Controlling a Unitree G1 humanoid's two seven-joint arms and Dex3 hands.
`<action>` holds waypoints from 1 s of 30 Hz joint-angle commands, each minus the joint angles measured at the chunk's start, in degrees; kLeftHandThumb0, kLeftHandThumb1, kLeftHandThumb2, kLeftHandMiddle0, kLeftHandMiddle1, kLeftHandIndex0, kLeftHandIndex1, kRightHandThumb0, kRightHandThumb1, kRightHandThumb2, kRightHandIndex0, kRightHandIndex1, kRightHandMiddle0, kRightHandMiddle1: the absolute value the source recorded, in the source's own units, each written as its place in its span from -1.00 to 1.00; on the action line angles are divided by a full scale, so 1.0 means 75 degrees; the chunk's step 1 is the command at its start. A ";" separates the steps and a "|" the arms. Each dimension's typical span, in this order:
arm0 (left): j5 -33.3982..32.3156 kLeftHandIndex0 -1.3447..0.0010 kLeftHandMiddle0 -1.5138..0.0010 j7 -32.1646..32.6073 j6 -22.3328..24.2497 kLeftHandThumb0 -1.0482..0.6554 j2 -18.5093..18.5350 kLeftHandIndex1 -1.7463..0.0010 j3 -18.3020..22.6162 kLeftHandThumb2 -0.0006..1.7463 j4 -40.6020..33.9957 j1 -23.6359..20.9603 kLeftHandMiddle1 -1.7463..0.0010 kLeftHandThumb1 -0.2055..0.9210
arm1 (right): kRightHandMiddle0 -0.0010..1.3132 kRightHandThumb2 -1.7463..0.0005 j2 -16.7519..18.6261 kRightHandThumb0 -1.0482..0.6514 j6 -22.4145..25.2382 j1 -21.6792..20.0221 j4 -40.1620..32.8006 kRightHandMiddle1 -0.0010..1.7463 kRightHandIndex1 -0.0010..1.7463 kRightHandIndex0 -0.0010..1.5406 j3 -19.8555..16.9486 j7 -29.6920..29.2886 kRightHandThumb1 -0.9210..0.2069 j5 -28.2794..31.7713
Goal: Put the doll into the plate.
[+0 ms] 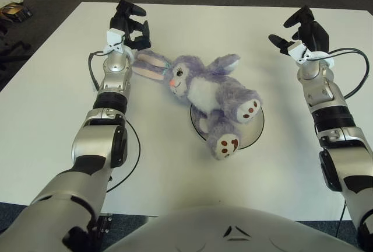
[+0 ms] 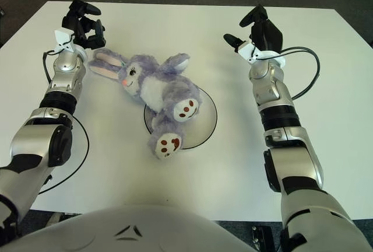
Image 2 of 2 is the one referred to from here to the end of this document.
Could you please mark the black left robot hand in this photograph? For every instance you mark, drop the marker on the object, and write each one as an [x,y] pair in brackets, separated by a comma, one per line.
[87,37]

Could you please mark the grey robot torso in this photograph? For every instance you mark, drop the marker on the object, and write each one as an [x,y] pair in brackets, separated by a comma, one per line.
[131,228]

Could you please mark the white plate with black rim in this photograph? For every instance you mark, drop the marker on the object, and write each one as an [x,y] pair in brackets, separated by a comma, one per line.
[204,118]

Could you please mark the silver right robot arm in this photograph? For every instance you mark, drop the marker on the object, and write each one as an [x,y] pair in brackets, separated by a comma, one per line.
[274,94]

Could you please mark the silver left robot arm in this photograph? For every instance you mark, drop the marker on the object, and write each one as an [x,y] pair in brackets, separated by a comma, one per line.
[62,80]

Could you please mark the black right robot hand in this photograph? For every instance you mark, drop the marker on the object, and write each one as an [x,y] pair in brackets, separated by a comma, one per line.
[268,37]

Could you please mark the black metal bracket on floor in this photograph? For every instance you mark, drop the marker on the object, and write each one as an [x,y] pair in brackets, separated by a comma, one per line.
[263,240]

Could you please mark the purple plush bunny doll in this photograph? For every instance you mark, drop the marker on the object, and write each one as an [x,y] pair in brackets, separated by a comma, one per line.
[163,88]

